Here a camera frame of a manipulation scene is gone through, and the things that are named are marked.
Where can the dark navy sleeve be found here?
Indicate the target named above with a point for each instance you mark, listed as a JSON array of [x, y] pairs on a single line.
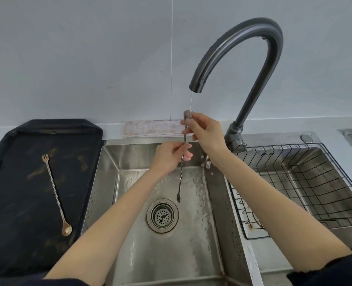
[[53, 282], [337, 271]]

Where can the dark grey gooseneck faucet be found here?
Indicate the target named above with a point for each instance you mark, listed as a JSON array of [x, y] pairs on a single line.
[[253, 95]]

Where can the black plastic tray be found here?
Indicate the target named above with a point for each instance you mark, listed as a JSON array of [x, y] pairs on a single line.
[[21, 190]]

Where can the person's left forearm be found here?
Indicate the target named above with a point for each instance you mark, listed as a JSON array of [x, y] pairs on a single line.
[[104, 232]]

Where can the person's right forearm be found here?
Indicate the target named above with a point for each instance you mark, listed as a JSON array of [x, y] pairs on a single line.
[[277, 214]]

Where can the round steel sink hole cover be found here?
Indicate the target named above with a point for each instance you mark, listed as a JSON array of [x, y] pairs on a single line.
[[306, 138]]

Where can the dark navy right sleeve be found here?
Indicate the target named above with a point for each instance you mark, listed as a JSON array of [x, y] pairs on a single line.
[[337, 271]]

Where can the stainless steel double sink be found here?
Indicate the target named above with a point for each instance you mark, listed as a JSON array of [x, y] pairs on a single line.
[[176, 253]]

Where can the dark navy left sleeve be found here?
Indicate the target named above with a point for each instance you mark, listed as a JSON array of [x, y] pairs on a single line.
[[53, 282]]

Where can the person's right hand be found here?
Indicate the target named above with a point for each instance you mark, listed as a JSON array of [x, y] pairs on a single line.
[[208, 137]]

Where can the round steel drain strainer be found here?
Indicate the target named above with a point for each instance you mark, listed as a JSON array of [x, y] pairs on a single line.
[[162, 216]]

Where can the twisted bar spoon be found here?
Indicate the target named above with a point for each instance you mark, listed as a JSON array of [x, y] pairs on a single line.
[[66, 230], [181, 178]]

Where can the person's left hand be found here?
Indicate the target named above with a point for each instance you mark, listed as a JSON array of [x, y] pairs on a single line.
[[170, 157]]

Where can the pale pink folded cloth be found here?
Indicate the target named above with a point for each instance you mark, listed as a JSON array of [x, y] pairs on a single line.
[[152, 128]]

